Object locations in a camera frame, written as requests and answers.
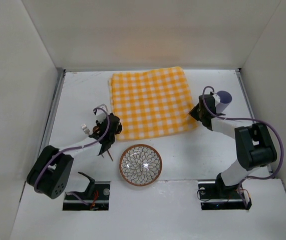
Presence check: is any floral patterned bowl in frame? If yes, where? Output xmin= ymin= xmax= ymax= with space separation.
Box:
xmin=119 ymin=144 xmax=162 ymax=187

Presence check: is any yellow white checkered cloth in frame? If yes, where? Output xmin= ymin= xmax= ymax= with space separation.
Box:
xmin=108 ymin=66 xmax=197 ymax=141

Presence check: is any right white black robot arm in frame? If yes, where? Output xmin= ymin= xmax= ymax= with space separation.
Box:
xmin=189 ymin=92 xmax=277 ymax=198

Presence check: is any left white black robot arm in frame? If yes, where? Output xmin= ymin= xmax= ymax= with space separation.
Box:
xmin=27 ymin=113 xmax=122 ymax=199

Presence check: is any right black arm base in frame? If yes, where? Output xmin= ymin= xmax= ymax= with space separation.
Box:
xmin=196 ymin=180 xmax=252 ymax=211

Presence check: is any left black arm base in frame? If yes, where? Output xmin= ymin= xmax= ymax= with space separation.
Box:
xmin=62 ymin=172 xmax=111 ymax=211

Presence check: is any copper spoon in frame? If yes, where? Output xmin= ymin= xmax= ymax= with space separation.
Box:
xmin=92 ymin=126 xmax=114 ymax=161

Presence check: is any lilac paper cup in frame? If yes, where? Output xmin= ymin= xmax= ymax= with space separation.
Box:
xmin=216 ymin=90 xmax=232 ymax=114

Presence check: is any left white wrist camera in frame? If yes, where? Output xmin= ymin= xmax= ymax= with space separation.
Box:
xmin=93 ymin=103 xmax=109 ymax=123

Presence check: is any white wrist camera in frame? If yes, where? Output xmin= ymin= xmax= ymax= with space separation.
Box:
xmin=210 ymin=91 xmax=221 ymax=107
xmin=93 ymin=103 xmax=109 ymax=123

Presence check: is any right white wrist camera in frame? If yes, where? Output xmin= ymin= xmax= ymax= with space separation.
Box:
xmin=210 ymin=91 xmax=221 ymax=107

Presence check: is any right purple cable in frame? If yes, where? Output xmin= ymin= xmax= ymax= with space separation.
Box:
xmin=202 ymin=86 xmax=285 ymax=208

